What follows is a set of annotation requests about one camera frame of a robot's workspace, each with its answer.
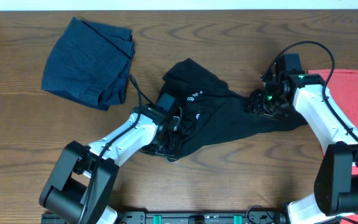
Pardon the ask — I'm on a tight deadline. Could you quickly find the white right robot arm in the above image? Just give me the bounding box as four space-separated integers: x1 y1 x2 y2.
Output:
246 74 358 223

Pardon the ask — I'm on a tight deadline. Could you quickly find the folded navy blue garment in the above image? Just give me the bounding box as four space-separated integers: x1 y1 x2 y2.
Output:
41 17 135 111

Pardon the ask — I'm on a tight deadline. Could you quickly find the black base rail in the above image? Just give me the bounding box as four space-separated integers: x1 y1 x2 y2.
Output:
41 205 288 224

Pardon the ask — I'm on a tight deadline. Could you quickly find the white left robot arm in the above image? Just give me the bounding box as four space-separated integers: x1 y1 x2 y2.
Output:
39 105 183 223

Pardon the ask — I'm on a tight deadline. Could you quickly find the black polo shirt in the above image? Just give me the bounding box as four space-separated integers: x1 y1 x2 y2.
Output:
160 58 306 161

